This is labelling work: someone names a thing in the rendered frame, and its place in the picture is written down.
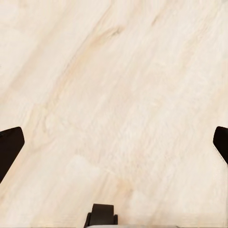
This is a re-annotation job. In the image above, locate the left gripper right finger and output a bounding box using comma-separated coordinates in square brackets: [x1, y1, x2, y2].
[213, 126, 228, 165]

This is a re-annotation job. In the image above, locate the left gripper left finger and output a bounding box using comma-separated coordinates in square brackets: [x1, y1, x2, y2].
[0, 126, 25, 183]

